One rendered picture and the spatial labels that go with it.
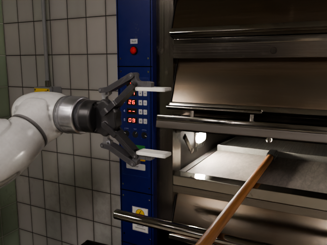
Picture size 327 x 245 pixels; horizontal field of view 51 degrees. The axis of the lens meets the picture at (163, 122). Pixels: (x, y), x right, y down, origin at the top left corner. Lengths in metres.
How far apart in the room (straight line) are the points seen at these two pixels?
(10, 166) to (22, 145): 0.05
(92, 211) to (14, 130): 0.92
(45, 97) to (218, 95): 0.62
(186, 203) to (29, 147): 0.78
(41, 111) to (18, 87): 0.99
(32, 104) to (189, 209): 0.79
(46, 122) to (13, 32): 1.04
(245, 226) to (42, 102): 0.85
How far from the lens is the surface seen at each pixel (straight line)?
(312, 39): 1.17
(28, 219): 1.98
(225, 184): 1.30
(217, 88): 1.23
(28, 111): 0.84
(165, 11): 1.33
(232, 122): 1.08
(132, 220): 1.05
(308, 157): 1.69
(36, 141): 0.81
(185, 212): 1.41
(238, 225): 1.35
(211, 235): 0.88
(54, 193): 1.78
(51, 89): 1.57
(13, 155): 0.78
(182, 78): 1.29
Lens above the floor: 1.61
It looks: 10 degrees down
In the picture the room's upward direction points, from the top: straight up
